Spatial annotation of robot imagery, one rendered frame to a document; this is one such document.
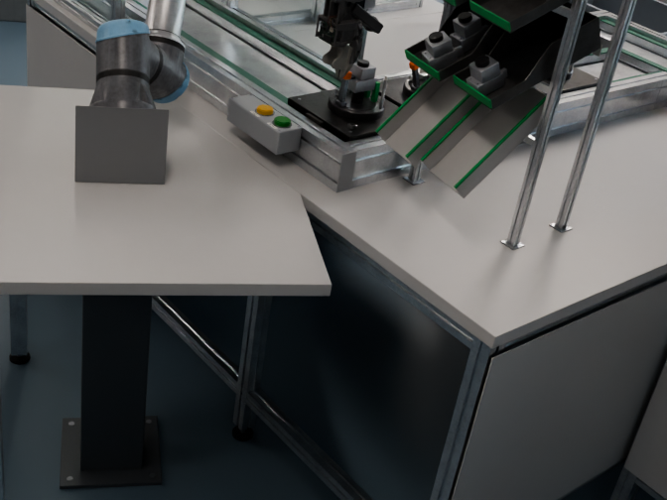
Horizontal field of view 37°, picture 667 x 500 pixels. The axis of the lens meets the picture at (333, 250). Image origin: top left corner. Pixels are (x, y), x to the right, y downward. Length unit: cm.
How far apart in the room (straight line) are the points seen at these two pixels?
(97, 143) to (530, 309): 97
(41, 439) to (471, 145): 142
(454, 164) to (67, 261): 83
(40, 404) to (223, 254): 109
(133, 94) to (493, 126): 78
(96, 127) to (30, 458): 101
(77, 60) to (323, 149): 112
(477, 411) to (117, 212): 85
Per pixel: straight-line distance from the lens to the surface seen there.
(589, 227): 239
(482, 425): 209
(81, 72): 317
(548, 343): 210
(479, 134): 217
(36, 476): 273
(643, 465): 279
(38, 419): 289
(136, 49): 224
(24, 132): 245
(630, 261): 230
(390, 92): 260
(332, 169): 228
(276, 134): 231
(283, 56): 282
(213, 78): 263
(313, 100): 247
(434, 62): 213
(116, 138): 218
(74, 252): 198
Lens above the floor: 192
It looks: 31 degrees down
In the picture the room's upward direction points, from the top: 10 degrees clockwise
